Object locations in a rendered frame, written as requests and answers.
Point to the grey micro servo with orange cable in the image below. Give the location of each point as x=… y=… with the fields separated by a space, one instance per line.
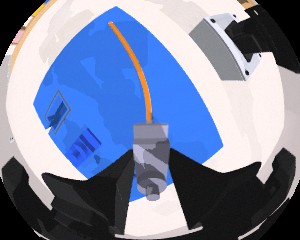
x=151 y=146

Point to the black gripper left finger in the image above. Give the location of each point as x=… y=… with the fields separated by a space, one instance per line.
x=107 y=193

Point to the blue flat platform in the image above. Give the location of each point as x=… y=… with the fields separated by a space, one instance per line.
x=92 y=96

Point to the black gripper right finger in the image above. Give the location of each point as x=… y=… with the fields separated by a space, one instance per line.
x=201 y=189

